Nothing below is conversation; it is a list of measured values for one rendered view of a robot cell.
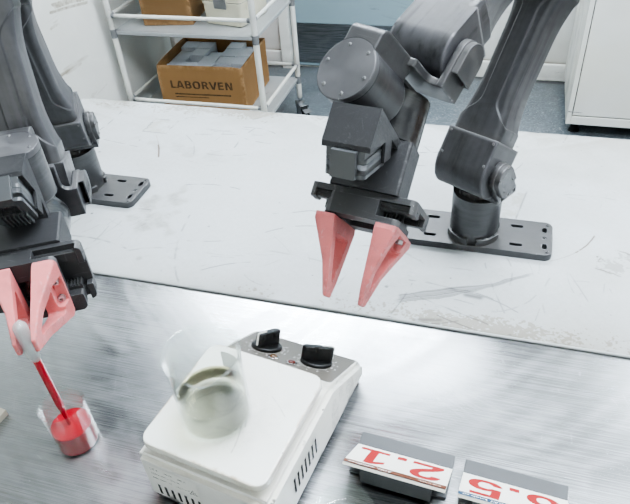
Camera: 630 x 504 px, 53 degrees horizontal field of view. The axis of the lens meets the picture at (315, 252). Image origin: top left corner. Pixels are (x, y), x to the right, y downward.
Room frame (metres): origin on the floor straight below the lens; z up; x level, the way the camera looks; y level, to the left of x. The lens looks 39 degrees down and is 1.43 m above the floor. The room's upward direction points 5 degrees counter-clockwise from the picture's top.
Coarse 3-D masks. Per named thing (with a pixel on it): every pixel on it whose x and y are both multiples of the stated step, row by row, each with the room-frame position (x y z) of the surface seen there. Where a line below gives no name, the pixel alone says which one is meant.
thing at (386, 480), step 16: (384, 448) 0.35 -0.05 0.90; (400, 448) 0.35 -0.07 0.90; (416, 448) 0.34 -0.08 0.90; (352, 464) 0.31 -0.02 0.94; (432, 464) 0.33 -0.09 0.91; (448, 464) 0.33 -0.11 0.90; (368, 480) 0.31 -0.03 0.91; (384, 480) 0.31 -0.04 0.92; (400, 480) 0.29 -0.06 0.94; (448, 480) 0.30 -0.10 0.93; (416, 496) 0.29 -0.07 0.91
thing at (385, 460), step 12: (360, 456) 0.33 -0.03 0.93; (372, 456) 0.33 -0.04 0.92; (384, 456) 0.33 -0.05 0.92; (396, 456) 0.33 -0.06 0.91; (384, 468) 0.31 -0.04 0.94; (396, 468) 0.31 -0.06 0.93; (408, 468) 0.31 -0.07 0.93; (420, 468) 0.31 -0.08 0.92; (432, 468) 0.32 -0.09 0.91; (444, 468) 0.32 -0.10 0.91; (432, 480) 0.29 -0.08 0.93; (444, 480) 0.30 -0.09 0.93
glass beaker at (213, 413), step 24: (192, 336) 0.37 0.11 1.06; (216, 336) 0.37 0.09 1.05; (168, 360) 0.34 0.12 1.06; (192, 360) 0.36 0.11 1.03; (216, 360) 0.37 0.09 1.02; (240, 360) 0.34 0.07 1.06; (216, 384) 0.31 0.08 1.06; (240, 384) 0.33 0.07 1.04; (192, 408) 0.31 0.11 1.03; (216, 408) 0.31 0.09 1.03; (240, 408) 0.32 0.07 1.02; (192, 432) 0.31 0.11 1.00; (216, 432) 0.31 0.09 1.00
